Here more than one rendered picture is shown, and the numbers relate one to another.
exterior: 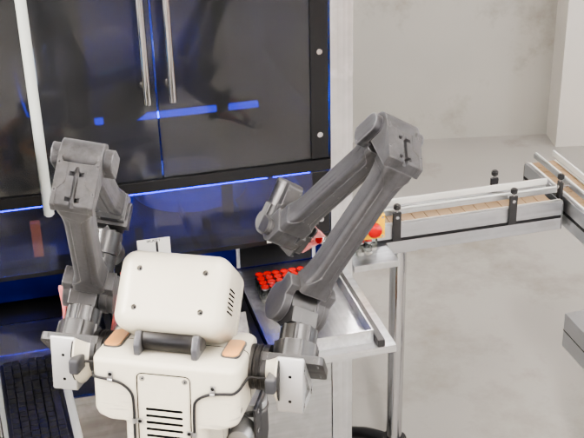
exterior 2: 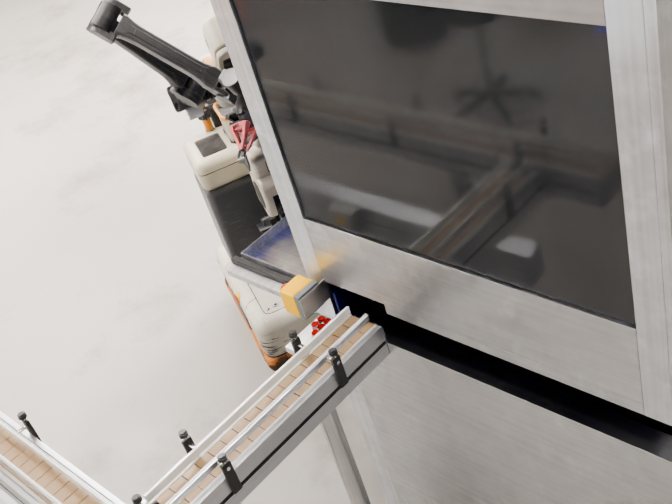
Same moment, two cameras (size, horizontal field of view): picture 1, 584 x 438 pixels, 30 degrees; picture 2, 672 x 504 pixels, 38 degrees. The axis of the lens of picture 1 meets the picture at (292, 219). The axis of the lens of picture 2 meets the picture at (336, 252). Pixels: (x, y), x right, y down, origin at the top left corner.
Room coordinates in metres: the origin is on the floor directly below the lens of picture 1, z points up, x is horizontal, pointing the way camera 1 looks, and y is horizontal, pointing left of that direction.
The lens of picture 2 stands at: (4.46, -0.84, 2.44)
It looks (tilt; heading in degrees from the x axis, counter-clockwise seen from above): 35 degrees down; 157
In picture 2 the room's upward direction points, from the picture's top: 18 degrees counter-clockwise
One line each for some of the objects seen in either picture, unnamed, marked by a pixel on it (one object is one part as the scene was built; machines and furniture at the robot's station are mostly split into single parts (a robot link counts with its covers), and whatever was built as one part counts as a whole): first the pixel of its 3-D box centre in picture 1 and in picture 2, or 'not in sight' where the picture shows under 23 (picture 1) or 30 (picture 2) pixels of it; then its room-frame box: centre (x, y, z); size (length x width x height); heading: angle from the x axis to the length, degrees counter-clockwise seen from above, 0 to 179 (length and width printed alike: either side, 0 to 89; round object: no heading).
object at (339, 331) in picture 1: (303, 308); (313, 246); (2.37, -0.02, 0.90); 0.34 x 0.26 x 0.04; 14
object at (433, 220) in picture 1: (446, 211); (268, 413); (2.86, -0.45, 0.92); 0.69 x 0.15 x 0.16; 104
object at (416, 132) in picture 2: not in sight; (420, 143); (3.09, -0.03, 1.50); 0.85 x 0.01 x 0.59; 14
